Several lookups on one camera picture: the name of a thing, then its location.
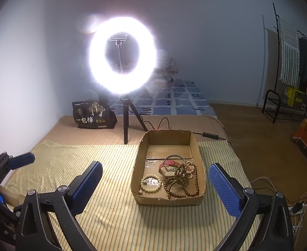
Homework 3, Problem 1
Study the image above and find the long wooden bead necklace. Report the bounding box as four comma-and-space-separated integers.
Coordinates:
165, 161, 200, 199

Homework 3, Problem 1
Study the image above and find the pale bead bracelet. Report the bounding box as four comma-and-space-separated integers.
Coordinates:
139, 174, 165, 195

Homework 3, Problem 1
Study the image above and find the dark thin bangle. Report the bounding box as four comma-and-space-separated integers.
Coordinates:
163, 155, 186, 166

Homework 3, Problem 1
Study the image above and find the tan bed blanket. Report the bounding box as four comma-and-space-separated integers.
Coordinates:
41, 115, 228, 145

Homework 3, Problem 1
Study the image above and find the striped yellow cloth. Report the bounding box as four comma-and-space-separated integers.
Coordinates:
0, 139, 264, 251

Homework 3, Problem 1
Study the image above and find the black snack bag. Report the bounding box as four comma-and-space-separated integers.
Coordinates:
72, 99, 117, 129

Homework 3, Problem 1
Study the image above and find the black tripod stand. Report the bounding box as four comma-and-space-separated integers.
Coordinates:
119, 94, 148, 145

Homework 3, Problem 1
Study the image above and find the open cardboard box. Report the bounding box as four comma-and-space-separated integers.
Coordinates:
131, 130, 206, 206

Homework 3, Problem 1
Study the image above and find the yellow bag on rack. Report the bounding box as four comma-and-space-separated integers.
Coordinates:
285, 87, 305, 108

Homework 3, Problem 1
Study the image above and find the black clothes rack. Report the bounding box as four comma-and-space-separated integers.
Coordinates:
262, 6, 307, 124

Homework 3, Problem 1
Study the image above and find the phone holder clamp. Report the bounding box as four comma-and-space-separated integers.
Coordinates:
109, 34, 128, 74

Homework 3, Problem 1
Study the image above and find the blue patterned bedsheet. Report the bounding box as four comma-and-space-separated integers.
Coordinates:
108, 79, 218, 117

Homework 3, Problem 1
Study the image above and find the white striped hanging towel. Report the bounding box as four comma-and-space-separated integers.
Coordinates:
278, 17, 300, 88

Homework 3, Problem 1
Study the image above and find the white power strip with cables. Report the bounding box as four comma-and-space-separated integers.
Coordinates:
250, 175, 307, 251

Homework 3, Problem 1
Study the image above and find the black power cable with switch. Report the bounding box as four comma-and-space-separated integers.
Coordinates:
143, 117, 234, 147

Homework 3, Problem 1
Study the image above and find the bright ring light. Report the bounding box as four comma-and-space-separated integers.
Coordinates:
88, 17, 157, 95

